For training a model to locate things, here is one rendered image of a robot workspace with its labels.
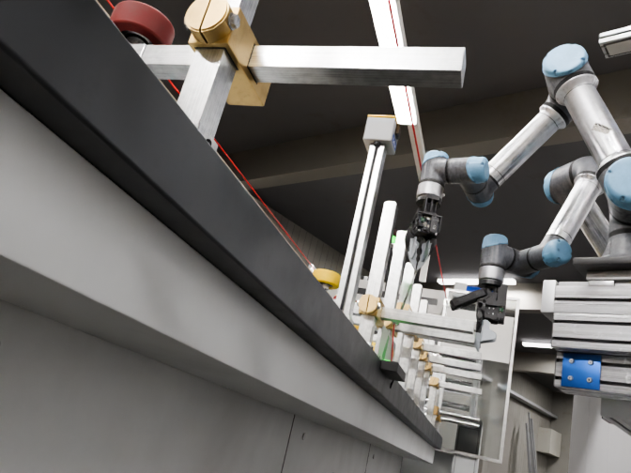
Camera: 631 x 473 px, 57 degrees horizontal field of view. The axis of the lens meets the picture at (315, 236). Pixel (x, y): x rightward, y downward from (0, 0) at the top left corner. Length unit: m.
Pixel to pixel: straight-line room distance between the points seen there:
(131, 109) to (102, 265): 0.14
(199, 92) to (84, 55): 0.21
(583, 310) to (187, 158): 1.24
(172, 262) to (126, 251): 0.08
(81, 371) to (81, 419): 0.07
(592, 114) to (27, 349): 1.42
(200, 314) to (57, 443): 0.29
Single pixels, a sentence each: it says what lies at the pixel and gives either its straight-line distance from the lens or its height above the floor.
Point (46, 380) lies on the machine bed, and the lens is 0.82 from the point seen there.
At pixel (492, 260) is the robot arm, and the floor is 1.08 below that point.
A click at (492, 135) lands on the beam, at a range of 4.80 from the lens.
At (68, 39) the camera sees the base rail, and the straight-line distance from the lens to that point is 0.44.
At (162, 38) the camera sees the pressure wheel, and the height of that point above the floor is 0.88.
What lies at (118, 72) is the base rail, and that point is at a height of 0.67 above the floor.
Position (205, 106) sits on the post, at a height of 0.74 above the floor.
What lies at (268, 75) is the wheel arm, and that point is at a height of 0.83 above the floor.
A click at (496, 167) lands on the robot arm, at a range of 1.83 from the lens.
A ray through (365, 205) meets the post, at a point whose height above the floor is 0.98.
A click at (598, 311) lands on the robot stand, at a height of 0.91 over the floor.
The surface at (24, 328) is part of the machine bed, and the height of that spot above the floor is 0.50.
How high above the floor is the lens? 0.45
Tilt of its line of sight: 19 degrees up
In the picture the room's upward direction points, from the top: 14 degrees clockwise
